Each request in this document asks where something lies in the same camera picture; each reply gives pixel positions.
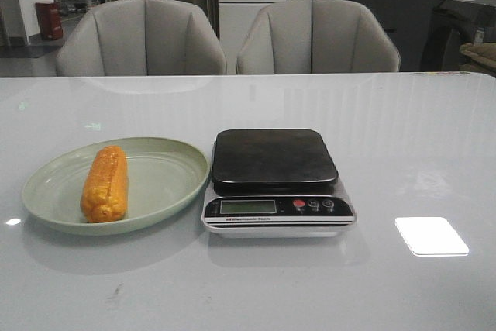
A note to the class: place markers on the orange corn cob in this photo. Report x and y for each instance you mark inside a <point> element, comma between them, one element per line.
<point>105,193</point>

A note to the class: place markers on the black electronic kitchen scale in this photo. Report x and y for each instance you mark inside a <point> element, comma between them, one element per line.
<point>275,183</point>

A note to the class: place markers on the pale green plate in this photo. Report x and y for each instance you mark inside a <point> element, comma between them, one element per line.
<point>164,177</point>

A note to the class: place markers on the right grey upholstered chair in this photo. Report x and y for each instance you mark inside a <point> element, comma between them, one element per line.
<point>316,37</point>

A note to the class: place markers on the grey upholstered chair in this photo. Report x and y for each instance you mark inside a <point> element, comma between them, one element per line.
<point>316,37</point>
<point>142,38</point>

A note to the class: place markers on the left grey upholstered chair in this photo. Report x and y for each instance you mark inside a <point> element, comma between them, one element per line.
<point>142,38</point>

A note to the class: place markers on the red bin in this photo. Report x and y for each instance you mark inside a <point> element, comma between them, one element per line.
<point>49,20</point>

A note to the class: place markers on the black appliance at right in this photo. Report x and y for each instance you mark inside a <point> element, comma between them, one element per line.
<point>452,24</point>

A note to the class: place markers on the tan folded cushion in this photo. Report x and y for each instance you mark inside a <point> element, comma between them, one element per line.
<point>479,58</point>

